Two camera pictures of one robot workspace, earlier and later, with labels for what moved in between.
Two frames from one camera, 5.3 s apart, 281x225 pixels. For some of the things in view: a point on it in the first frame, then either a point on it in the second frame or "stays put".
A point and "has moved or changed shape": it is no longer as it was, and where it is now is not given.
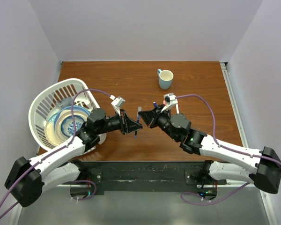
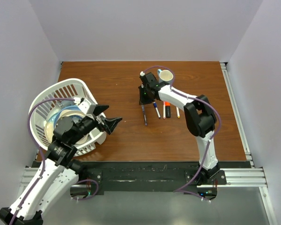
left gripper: (130, 124) to (109, 123)
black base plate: (123, 176) stays put
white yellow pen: (177, 108) stays put
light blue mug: (166, 77) stays put
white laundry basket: (43, 103) stays put
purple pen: (137, 121) has moved or changed shape
